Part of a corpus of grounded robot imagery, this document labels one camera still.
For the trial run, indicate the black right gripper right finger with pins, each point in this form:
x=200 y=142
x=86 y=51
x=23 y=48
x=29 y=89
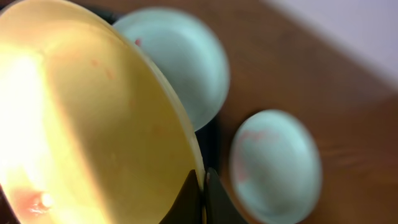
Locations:
x=219 y=207

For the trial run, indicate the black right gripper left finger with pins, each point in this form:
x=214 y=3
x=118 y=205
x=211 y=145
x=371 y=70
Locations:
x=187 y=207

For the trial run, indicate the light blue plate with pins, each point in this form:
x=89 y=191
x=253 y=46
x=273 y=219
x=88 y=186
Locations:
x=275 y=168

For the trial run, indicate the yellow plate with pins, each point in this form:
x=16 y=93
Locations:
x=93 y=124

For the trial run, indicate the mint green plate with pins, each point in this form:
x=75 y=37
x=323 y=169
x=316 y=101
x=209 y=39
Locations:
x=187 y=52

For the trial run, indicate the round black tray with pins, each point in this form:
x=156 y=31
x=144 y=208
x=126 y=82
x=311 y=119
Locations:
x=208 y=146

